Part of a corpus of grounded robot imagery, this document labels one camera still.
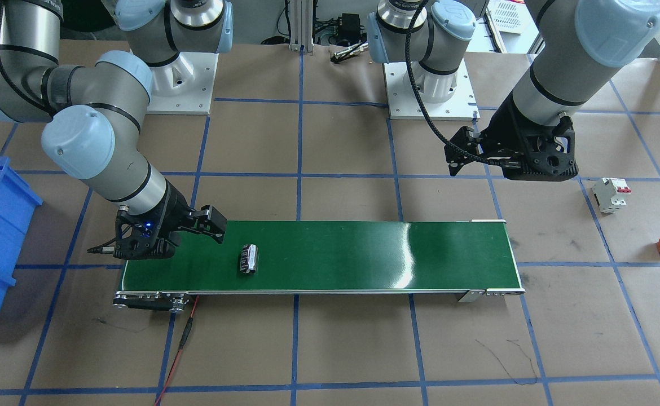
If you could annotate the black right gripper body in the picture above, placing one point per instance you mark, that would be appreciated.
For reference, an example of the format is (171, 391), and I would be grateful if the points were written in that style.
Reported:
(175, 210)

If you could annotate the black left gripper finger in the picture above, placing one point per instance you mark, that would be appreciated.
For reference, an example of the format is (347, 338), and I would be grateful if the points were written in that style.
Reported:
(455, 166)

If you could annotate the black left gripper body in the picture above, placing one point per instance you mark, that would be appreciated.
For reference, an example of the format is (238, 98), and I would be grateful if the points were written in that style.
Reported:
(505, 128)

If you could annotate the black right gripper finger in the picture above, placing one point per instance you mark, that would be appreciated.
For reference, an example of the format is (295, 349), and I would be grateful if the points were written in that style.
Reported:
(217, 235)

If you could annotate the brown cylindrical capacitor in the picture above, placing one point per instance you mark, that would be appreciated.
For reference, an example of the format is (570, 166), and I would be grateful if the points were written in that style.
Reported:
(248, 259)

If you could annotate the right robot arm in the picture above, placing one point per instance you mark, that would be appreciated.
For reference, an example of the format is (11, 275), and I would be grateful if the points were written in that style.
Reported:
(93, 115)

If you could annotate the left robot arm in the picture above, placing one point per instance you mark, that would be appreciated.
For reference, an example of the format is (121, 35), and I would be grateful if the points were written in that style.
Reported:
(585, 44)

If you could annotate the white circuit breaker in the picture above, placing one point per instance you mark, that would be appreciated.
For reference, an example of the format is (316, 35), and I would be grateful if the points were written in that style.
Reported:
(611, 194)

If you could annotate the green conveyor belt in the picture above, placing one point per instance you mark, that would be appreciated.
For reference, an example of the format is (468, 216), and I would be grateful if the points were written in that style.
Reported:
(470, 258)

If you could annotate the black power adapter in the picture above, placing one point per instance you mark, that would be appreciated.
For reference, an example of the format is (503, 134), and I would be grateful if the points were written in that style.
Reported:
(349, 28)

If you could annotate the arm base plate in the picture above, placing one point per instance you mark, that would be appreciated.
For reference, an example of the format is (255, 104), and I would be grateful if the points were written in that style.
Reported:
(185, 86)
(446, 98)

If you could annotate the aluminium frame post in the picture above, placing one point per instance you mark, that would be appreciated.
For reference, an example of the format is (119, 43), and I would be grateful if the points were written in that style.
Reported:
(301, 25)

